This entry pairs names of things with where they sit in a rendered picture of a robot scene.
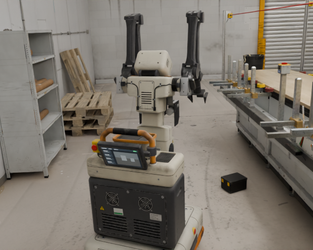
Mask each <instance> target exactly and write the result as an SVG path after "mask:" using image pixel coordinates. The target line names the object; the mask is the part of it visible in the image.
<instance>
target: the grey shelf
mask: <svg viewBox="0 0 313 250"><path fill-rule="evenodd" d="M30 49H31V50H32V52H33V54H32V55H31V51H30ZM42 78H45V79H47V80H48V79H52V80H53V82H54V83H53V85H51V86H49V87H47V88H45V89H43V90H41V91H40V92H38V93H36V86H35V79H37V80H40V79H42ZM44 109H48V111H49V113H48V115H46V116H45V117H44V118H43V119H42V120H40V113H39V112H41V111H42V110H44ZM0 143H1V149H2V154H3V160H4V165H5V170H6V176H7V178H6V179H7V180H11V179H12V177H10V173H21V172H42V171H43V172H44V178H48V177H49V175H48V168H47V167H48V166H49V164H50V162H51V160H52V159H53V158H54V157H55V156H56V155H57V153H58V152H59V151H60V149H61V148H62V146H63V145H64V150H67V145H66V137H65V129H64V121H63V113H62V105H61V97H60V89H59V81H58V73H57V65H56V57H55V49H54V41H53V33H52V30H17V31H0Z"/></svg>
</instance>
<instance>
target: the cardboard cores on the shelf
mask: <svg viewBox="0 0 313 250"><path fill-rule="evenodd" d="M30 51H31V55H32V54H33V52H32V50H31V49H30ZM53 83H54V82H53V80H52V79H48V80H47V79H45V78H42V79H40V80H37V79H35V86H36V93H38V92H40V91H41V90H43V89H45V88H47V87H49V86H51V85H53ZM39 113H40V120H42V119H43V118H44V117H45V116H46V115H48V113H49V111H48V109H44V110H42V111H41V112H39Z"/></svg>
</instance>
